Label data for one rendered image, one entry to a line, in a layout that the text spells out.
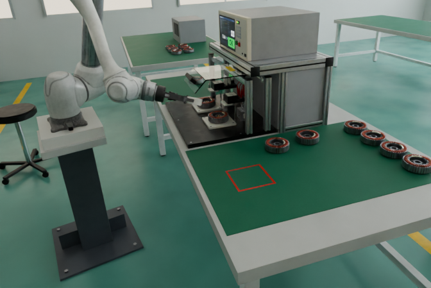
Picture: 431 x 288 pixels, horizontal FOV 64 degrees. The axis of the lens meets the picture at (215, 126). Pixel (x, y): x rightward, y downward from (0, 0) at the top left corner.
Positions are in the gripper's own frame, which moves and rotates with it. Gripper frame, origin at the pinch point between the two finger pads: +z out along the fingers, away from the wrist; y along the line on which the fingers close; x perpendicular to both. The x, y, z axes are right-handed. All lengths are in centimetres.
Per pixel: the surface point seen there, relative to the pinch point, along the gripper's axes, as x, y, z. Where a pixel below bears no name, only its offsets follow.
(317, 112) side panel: 7, -19, 62
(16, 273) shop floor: -118, -36, -83
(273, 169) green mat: -21.3, 16.1, 36.5
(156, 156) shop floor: -58, -156, -29
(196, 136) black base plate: -17.6, -13.3, 2.1
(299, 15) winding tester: 51, -10, 39
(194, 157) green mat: -25.4, 2.2, 2.9
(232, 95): 6.6, -22.8, 16.4
